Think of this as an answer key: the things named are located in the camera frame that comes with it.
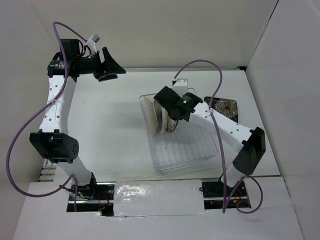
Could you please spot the orange rimmed petal pattern plate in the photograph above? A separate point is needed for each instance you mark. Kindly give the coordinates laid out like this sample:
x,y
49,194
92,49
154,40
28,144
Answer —
x,y
151,115

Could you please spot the dark square patterned plate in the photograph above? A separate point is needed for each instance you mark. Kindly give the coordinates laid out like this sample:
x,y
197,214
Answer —
x,y
226,107

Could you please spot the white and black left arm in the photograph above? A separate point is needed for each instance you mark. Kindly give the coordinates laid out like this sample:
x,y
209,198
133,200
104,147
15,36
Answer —
x,y
52,140

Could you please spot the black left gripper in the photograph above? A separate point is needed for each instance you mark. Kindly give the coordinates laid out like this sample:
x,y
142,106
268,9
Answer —
x,y
112,66

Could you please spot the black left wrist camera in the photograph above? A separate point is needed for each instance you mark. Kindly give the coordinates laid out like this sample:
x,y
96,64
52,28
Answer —
x,y
72,48

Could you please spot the silver taped front panel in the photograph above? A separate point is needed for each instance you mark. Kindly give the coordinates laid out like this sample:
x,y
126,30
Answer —
x,y
158,198

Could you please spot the white wire dish rack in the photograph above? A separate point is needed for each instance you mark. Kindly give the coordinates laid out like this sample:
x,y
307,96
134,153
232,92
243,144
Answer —
x,y
189,146

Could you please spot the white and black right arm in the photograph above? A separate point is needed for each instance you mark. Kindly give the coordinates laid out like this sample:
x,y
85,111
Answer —
x,y
250,144

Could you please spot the cream plate with blue centre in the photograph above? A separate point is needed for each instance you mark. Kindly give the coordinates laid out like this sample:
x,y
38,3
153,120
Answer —
x,y
162,117

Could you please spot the blue and white patterned plate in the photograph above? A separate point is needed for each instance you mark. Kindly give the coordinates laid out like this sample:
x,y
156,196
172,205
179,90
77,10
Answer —
x,y
171,125

